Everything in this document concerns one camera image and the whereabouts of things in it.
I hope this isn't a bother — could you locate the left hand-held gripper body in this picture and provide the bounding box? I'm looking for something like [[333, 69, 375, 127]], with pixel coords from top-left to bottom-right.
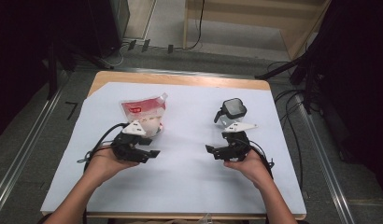
[[110, 120, 149, 163]]

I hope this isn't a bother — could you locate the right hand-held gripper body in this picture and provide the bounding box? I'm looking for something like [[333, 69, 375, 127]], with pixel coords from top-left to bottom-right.
[[221, 121, 259, 162]]

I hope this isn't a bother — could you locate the red and white refill pouch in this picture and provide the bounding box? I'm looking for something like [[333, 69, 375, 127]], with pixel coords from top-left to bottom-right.
[[119, 92, 169, 138]]

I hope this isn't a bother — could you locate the person's right hand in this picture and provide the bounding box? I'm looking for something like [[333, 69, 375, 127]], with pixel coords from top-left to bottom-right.
[[223, 149, 273, 190]]

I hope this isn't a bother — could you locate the person's left hand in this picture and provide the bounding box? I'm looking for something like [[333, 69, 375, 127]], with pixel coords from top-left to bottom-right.
[[83, 146, 141, 188]]

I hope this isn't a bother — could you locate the dark cabinet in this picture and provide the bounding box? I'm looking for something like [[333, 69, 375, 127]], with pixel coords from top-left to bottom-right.
[[86, 0, 132, 59]]

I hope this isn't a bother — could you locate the black curtain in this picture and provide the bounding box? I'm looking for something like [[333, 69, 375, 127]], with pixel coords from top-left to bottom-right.
[[305, 0, 383, 200], [0, 0, 91, 141]]

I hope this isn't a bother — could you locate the left hand-held gripper cable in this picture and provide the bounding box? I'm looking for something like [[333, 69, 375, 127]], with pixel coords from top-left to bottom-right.
[[77, 122, 130, 174]]

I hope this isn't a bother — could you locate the black floor cable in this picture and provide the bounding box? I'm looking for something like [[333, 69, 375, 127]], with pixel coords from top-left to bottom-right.
[[273, 89, 305, 190]]

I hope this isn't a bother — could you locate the black stand with floor cables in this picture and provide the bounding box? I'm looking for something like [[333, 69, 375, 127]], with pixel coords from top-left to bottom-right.
[[254, 50, 321, 115]]

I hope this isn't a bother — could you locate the white floor cable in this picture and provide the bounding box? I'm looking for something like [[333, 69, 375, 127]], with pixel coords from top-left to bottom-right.
[[105, 43, 126, 68]]

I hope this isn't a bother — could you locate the metal floor rail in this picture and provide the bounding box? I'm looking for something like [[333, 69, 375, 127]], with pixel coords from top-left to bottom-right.
[[0, 87, 64, 216], [296, 92, 356, 224]]

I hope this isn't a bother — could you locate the light wooden shelf frame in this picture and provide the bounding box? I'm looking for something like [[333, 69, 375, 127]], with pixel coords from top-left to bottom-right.
[[182, 0, 333, 61]]

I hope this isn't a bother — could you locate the black hanging cable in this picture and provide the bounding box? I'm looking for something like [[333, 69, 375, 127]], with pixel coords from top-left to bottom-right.
[[183, 0, 206, 51]]

